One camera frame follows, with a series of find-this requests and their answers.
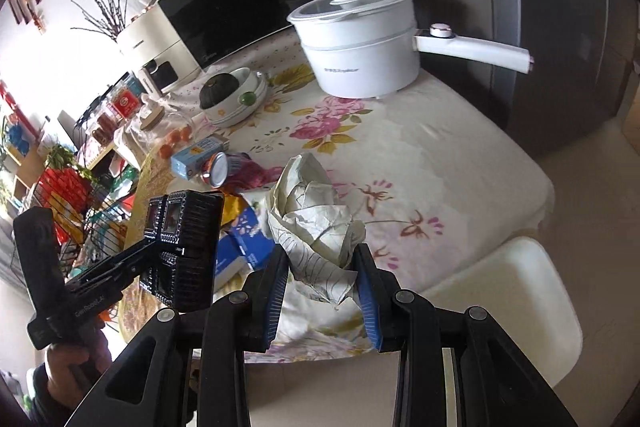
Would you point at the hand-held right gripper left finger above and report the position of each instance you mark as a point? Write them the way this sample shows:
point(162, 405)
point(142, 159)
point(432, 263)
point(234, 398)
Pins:
point(272, 302)

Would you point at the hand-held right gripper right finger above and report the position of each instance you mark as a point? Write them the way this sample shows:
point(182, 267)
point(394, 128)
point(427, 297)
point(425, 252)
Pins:
point(369, 307)

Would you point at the red drink can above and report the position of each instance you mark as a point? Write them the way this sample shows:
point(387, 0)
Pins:
point(217, 169)

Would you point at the white paper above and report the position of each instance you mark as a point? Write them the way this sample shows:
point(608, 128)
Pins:
point(315, 217)

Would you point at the person's left forearm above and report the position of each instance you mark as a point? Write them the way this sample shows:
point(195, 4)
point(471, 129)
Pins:
point(45, 402)

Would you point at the person's left hand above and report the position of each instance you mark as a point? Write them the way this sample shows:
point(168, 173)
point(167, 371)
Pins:
point(62, 362)

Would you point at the blue and white box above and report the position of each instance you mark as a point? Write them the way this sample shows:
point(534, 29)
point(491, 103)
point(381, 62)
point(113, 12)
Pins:
point(247, 242)

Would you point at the yellow wrapper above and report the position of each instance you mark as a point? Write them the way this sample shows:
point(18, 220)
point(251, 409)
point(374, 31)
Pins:
point(232, 209)

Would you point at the light blue milk carton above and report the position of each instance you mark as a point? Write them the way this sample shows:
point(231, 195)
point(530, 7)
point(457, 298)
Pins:
point(192, 159)

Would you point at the small orange fruit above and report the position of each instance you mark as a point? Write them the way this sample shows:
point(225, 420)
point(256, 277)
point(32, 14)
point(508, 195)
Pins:
point(186, 133)
point(176, 136)
point(165, 151)

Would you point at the magenta wrapper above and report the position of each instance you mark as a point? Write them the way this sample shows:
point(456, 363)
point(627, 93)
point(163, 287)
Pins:
point(255, 177)

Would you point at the glass jar with wooden lid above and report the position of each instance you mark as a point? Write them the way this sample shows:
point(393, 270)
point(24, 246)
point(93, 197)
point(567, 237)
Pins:
point(170, 122)

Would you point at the stack of red packets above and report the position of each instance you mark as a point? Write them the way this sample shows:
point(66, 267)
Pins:
point(62, 192)

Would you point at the white chair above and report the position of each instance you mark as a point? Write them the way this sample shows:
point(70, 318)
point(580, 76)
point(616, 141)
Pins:
point(510, 307)

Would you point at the stack of white plates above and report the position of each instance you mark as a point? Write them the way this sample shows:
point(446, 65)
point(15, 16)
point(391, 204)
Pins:
point(240, 117)

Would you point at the floral tablecloth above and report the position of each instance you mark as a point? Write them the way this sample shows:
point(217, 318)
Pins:
point(425, 167)

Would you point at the green potted plant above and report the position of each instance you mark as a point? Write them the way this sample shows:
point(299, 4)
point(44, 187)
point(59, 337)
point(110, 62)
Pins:
point(62, 157)

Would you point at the red label jar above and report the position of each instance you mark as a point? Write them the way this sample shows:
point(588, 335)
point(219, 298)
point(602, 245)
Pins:
point(125, 102)

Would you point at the green ceramic spoon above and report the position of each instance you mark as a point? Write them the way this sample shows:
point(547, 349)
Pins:
point(247, 98)

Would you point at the dark green pumpkin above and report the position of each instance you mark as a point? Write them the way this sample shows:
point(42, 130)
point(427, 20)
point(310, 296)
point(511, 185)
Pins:
point(220, 89)

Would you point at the white ceramic bowl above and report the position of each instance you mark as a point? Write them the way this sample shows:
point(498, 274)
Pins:
point(250, 84)

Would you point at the white countertop appliance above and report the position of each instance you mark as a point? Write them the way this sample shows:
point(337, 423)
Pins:
point(150, 37)

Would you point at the white electric pot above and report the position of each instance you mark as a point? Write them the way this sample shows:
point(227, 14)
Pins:
point(360, 62)

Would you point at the dried dark branches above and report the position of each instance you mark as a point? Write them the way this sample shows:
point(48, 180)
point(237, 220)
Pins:
point(107, 14)

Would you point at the glass pot lid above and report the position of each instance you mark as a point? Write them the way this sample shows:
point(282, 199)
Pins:
point(345, 4)

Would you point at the grey refrigerator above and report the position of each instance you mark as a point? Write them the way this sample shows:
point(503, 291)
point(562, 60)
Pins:
point(550, 32)

